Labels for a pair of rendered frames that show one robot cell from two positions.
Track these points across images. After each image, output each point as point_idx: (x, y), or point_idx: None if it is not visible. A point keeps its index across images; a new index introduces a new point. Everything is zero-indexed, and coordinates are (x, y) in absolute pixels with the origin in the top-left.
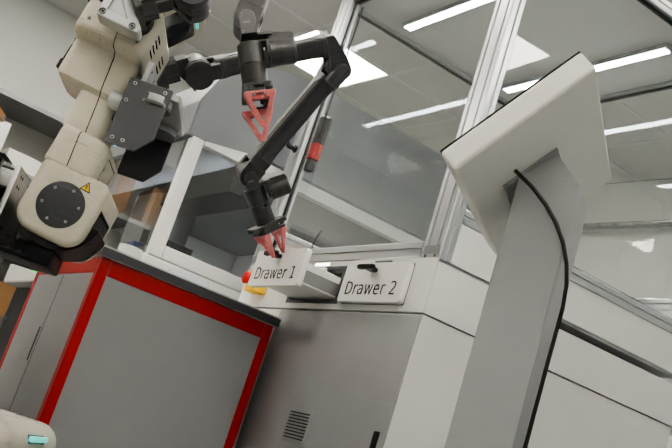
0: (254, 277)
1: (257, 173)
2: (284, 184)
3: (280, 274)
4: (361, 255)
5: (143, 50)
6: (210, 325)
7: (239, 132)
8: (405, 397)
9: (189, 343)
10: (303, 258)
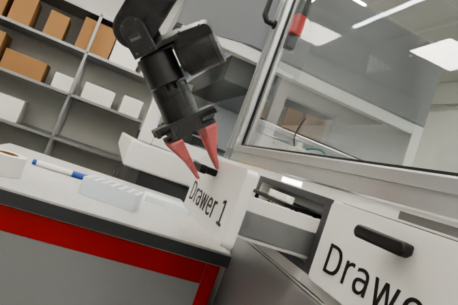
0: (189, 195)
1: (147, 22)
2: (206, 44)
3: (209, 207)
4: (361, 186)
5: None
6: (116, 272)
7: (229, 21)
8: None
9: (79, 303)
10: (238, 190)
